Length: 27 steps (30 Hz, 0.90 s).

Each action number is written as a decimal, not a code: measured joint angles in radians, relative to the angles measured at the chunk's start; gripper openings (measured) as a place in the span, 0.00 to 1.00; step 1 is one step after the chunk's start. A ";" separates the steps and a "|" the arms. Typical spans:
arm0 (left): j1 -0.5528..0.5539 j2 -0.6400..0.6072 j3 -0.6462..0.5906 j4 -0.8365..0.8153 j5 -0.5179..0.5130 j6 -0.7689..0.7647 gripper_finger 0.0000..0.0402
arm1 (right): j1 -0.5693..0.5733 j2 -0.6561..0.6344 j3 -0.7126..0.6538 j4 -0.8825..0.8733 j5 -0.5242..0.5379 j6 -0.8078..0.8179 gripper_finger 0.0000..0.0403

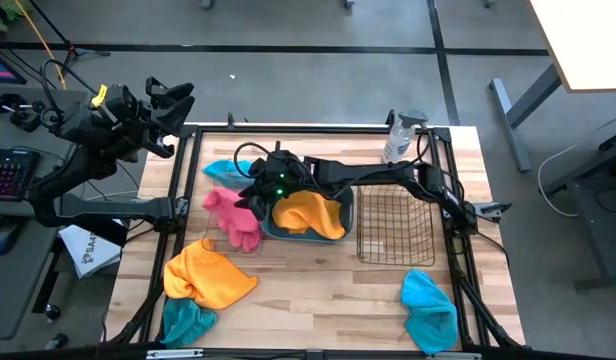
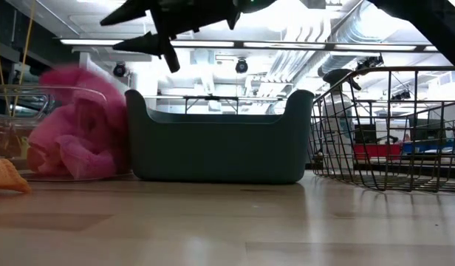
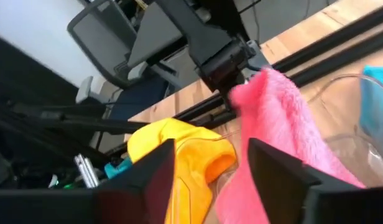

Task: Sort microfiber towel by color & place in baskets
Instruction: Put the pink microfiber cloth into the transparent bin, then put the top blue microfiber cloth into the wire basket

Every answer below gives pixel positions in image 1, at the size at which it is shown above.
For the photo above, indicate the pink microfiber towel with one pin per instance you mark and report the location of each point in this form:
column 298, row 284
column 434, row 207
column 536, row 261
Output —
column 233, row 220

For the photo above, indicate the black clamp mount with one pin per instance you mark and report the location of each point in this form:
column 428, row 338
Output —
column 25, row 117

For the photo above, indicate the black computer mouse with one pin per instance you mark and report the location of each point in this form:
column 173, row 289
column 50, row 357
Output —
column 3, row 237

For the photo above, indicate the black desk foot knob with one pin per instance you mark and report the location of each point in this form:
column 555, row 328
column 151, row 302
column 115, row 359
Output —
column 58, row 341
column 52, row 312

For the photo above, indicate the silver camera bracket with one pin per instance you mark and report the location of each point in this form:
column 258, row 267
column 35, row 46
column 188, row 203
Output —
column 173, row 354

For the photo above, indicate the white printed booklet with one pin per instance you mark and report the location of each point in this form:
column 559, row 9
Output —
column 88, row 250

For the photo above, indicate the computer monitor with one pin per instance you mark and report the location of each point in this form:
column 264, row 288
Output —
column 0, row 70

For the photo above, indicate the dark grey desk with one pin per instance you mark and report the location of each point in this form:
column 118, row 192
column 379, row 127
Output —
column 608, row 235

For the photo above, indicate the clear spray bottle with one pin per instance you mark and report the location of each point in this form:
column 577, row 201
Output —
column 398, row 142

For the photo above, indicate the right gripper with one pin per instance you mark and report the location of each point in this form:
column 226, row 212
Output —
column 283, row 175

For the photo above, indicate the grey table leg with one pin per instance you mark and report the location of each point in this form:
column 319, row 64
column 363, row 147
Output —
column 510, row 130

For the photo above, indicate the black chair caster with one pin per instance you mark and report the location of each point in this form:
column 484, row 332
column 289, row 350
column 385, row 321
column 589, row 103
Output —
column 348, row 4

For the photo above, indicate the teal green microfiber towel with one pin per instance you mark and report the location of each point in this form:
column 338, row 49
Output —
column 185, row 322

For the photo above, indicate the orange microfiber towel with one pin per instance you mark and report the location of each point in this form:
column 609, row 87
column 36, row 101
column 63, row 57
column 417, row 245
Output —
column 208, row 277
column 308, row 212

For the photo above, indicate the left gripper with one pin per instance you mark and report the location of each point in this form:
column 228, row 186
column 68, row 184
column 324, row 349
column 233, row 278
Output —
column 135, row 122

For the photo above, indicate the backlit black keyboard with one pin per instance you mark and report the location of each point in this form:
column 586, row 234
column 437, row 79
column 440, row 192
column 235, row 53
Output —
column 10, row 175

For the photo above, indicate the black aluminium table frame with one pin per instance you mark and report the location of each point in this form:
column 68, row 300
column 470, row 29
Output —
column 313, row 129

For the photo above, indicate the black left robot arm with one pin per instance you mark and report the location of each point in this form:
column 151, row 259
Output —
column 113, row 207

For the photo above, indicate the yellow tag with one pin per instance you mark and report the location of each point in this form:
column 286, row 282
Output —
column 100, row 95

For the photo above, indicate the green plant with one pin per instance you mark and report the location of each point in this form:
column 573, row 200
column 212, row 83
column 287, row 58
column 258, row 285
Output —
column 3, row 12

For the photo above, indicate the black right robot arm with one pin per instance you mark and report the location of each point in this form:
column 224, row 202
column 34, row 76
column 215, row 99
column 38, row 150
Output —
column 368, row 172

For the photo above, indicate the light blue microfiber towel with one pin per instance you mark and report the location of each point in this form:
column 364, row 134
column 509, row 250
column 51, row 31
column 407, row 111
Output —
column 430, row 312
column 225, row 172

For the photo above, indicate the dark teal plastic basket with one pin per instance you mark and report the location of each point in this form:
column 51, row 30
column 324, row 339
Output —
column 288, row 237

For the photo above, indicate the white table top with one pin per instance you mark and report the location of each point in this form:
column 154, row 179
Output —
column 588, row 45

